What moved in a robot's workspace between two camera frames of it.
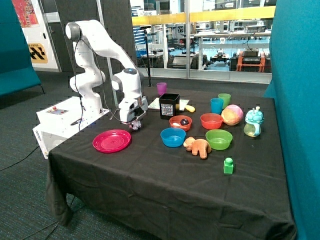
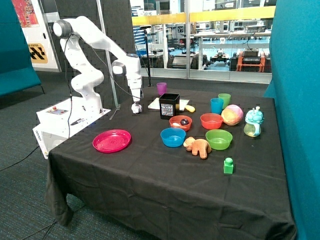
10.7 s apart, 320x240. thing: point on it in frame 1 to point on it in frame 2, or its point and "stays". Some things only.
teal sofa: [17, 71] stays
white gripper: [132, 109] to [136, 92]
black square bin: [169, 105] stays
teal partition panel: [295, 85] stays
